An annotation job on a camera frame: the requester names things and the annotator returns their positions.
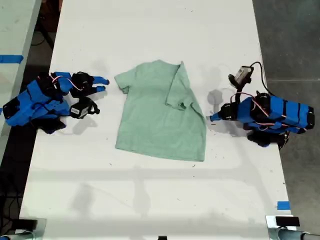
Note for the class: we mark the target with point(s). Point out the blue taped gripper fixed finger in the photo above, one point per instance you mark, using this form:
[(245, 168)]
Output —
[(101, 80), (218, 115)]

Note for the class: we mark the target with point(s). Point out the short black camera stalk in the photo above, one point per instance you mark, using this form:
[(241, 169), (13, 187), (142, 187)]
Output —
[(94, 108)]

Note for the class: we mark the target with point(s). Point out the small black mount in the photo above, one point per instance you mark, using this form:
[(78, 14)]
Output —
[(162, 238)]

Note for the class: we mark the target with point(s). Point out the black camera box white label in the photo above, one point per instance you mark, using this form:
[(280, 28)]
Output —
[(80, 108)]

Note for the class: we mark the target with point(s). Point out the black camera box grey face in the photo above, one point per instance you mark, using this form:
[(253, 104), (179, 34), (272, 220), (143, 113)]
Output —
[(241, 75)]

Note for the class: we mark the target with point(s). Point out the white side table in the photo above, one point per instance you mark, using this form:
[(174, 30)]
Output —
[(15, 32)]

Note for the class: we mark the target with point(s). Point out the black clamp block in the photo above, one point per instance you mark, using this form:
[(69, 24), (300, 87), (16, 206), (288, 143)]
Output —
[(287, 221), (25, 224)]

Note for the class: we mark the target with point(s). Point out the grey metal bracket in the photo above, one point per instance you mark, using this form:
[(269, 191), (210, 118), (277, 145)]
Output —
[(271, 223)]

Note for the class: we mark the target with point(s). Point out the curved black camera stalk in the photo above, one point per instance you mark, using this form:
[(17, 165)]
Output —
[(240, 91)]

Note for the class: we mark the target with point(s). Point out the pale green T-shirt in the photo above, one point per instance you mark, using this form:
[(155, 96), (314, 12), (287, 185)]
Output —
[(160, 112)]

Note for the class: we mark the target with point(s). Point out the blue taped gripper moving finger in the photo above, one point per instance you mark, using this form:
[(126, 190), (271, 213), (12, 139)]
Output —
[(100, 88), (217, 118)]

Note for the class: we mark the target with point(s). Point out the short blue tape strip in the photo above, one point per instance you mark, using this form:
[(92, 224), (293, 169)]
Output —
[(283, 205)]

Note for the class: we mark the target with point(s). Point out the long blue tape strip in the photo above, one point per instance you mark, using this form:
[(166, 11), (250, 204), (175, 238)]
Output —
[(11, 58)]

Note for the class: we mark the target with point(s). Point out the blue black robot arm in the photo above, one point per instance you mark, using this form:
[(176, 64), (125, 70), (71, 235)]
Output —
[(280, 113), (35, 105)]

